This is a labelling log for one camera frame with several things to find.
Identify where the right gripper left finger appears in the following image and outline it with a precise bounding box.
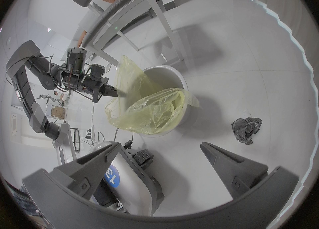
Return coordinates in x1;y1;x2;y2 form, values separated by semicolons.
51;141;122;200

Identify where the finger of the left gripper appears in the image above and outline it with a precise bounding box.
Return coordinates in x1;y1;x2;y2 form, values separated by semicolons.
100;84;120;97

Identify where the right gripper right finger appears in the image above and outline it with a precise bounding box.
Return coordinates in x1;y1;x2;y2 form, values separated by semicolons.
200;141;269;200

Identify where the yellow plastic bag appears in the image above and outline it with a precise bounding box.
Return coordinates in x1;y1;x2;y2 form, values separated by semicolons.
104;55;200;135

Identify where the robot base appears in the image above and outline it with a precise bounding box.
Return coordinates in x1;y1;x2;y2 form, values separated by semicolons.
51;123;165;217

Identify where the white trash bin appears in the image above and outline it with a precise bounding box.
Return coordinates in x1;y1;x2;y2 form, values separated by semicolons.
138;65;189;138

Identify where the person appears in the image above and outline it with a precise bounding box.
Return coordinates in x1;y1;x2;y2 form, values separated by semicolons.
53;91;70;107

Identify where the white power strip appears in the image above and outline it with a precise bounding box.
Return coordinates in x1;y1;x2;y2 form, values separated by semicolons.
85;126;96;141

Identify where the cardboard box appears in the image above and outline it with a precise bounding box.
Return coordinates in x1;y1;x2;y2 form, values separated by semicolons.
51;106;66;118

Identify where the crumpled black plastic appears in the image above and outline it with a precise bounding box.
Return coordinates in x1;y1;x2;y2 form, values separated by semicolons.
231;117;263;145

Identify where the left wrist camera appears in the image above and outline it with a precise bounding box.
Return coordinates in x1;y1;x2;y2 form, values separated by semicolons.
89;64;106;79

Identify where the black cable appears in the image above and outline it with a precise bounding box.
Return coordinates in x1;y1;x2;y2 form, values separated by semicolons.
113;126;135;149

